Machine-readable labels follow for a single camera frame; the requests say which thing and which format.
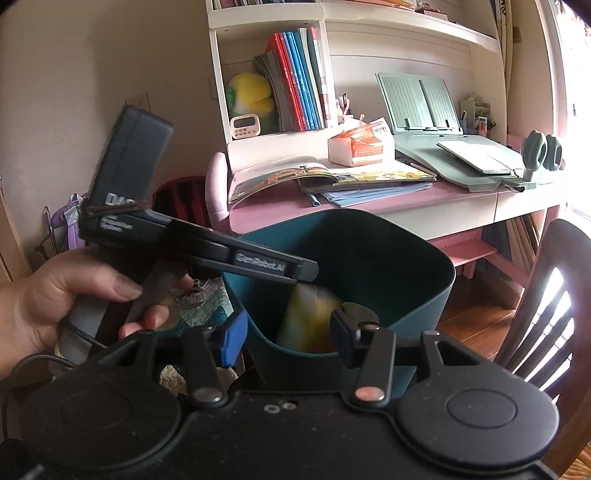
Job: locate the pink desk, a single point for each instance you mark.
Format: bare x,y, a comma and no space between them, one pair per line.
286,210

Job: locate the purple grey backpack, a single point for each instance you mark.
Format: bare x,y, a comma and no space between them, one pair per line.
69,230

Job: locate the white kitchen timer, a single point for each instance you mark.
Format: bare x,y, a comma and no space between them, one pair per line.
244,127

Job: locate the white open notebook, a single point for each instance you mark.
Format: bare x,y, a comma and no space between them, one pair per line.
475,157

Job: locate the blue notebook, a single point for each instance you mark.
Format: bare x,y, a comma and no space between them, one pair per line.
369,194

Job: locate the open picture book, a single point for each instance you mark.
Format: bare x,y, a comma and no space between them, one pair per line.
272,175

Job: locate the person's left hand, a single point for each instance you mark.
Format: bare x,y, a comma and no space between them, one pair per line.
41,295

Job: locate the small desk organiser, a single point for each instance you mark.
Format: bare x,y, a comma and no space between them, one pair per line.
475,115

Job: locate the green book stand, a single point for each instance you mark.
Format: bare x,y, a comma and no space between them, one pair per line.
415,101

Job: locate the row of upright books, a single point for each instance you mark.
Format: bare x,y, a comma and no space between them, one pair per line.
300,83

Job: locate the dark wooden chair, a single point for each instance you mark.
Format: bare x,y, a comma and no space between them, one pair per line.
554,240

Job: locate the green headphones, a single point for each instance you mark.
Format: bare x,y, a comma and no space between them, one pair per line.
538,150

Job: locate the grey green tilting board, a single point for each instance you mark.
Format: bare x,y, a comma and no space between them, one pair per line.
425,159

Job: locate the beige wooden door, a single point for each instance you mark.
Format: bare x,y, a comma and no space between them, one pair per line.
9,240

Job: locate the yellow green plush toy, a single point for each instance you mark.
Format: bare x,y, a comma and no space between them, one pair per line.
251,92

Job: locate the brown books under desk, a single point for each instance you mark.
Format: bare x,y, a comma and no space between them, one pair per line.
521,244

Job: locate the red black backpack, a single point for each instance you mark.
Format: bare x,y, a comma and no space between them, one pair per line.
184,194

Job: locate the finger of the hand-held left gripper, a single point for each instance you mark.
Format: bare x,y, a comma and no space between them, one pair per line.
272,265

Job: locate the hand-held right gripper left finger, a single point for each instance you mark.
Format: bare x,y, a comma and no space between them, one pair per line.
234,339

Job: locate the white shelf unit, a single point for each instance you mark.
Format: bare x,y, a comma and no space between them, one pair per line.
221,69

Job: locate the wall socket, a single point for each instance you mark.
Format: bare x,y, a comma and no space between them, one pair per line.
138,101

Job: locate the teal bin with deer print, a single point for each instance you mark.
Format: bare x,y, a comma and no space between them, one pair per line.
369,249

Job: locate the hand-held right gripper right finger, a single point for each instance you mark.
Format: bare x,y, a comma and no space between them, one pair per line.
344,334

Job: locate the orange white tissue box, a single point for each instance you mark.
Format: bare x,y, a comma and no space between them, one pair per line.
362,145

